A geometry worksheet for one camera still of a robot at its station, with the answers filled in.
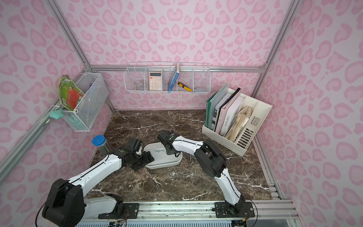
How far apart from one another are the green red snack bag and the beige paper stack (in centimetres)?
88

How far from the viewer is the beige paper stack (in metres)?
0.88

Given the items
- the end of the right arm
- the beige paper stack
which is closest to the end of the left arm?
the end of the right arm

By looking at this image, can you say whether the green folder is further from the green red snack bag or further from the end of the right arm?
the green red snack bag

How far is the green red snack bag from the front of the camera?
27.3 inches
